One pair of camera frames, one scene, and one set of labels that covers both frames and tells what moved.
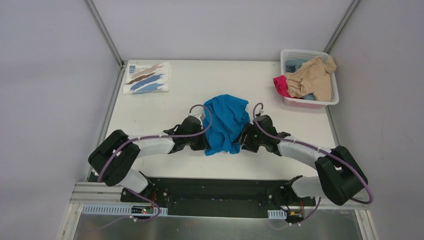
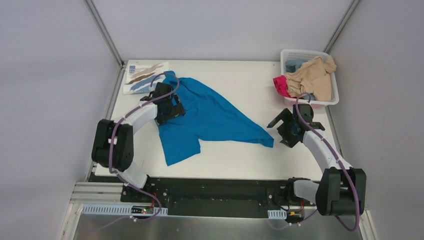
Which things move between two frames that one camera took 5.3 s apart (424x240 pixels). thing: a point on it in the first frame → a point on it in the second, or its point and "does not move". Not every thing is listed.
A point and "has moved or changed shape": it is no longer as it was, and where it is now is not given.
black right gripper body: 245,138 → 286,128
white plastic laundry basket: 287,54 does not move
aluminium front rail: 98,193 does not move
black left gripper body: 201,142 → 173,108
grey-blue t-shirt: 291,66 does not move
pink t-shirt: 281,84 does not move
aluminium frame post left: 105,32 does not move
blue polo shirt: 230,115 has moved or changed shape
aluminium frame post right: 341,26 does not move
